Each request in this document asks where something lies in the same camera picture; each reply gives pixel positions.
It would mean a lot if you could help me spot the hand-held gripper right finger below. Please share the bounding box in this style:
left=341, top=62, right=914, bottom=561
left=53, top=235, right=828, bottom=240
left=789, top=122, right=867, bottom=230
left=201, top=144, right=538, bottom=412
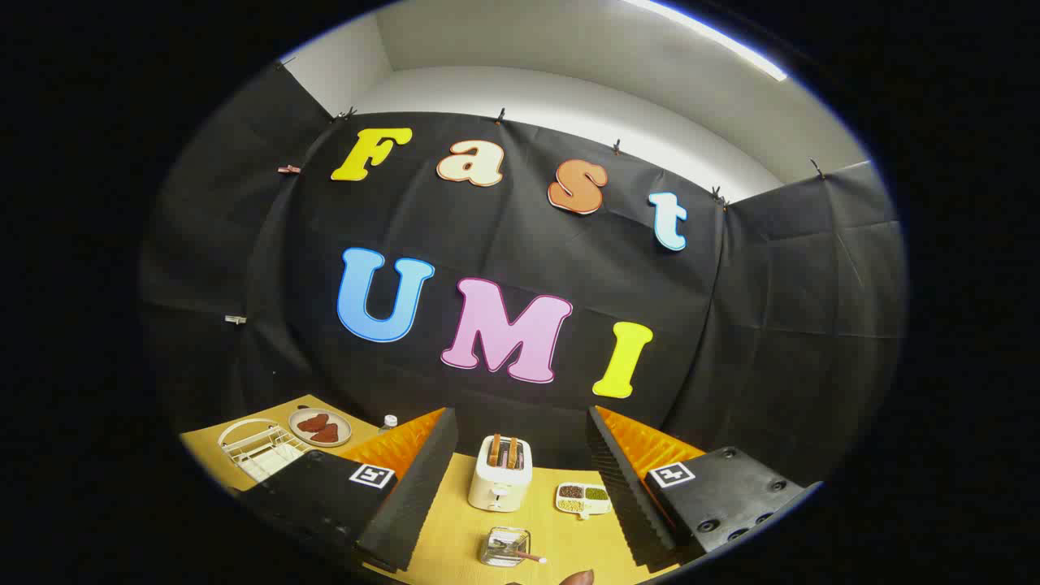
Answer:
left=587, top=405, right=823, bottom=570

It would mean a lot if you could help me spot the white divided dish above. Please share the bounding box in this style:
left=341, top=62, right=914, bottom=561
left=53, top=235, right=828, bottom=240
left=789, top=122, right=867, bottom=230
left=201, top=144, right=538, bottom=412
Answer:
left=556, top=483, right=613, bottom=521

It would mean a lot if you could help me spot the white wire dish rack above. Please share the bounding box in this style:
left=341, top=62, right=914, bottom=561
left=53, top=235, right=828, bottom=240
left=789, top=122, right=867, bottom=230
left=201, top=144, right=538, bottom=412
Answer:
left=218, top=418, right=311, bottom=484

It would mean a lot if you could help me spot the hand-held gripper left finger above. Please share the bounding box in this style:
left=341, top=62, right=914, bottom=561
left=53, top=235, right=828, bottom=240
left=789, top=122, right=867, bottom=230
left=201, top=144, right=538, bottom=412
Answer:
left=240, top=406, right=460, bottom=574

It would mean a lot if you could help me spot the white toaster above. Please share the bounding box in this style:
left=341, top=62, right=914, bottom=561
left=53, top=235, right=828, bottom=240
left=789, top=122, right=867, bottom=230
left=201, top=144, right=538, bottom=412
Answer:
left=468, top=435, right=535, bottom=513

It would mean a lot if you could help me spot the small metal wire basket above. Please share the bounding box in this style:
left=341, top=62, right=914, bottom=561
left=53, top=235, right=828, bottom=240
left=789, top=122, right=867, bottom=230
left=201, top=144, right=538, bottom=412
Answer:
left=479, top=526, right=533, bottom=568

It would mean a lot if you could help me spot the black backdrop cloth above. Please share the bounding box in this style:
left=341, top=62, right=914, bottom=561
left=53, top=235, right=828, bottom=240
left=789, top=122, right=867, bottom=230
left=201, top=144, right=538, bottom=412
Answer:
left=138, top=61, right=907, bottom=505

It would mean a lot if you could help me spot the spoon with brown handle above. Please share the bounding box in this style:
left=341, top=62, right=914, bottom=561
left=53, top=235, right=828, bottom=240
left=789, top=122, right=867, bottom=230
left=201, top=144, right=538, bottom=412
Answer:
left=492, top=536, right=548, bottom=564

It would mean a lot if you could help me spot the small grey plate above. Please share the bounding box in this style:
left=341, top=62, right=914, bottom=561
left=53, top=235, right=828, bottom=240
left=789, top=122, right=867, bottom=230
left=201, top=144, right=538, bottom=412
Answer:
left=288, top=408, right=353, bottom=448

